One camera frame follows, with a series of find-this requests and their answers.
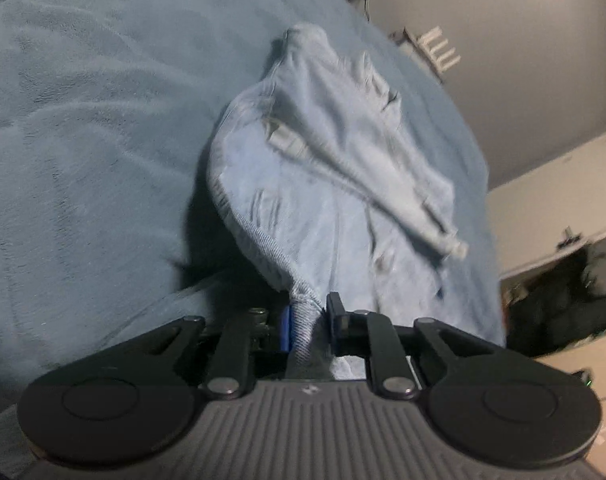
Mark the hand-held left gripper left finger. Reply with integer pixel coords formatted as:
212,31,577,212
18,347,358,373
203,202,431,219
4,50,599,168
110,305,293,401

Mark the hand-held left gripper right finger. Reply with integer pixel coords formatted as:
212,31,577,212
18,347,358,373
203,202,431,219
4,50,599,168
326,292,504,401

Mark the light blue denim jacket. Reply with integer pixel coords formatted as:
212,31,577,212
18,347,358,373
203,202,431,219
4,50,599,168
205,22,472,384

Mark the dark clothes pile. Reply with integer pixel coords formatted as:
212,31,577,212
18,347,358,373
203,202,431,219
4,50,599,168
503,244,606,358

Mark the white closet door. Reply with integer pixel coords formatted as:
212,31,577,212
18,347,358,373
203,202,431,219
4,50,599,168
487,126,606,281

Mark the blue fleece blanket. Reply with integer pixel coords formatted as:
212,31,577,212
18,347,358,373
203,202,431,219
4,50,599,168
0,0,508,480

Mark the white wifi router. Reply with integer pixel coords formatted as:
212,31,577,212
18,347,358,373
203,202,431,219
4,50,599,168
390,26,462,84

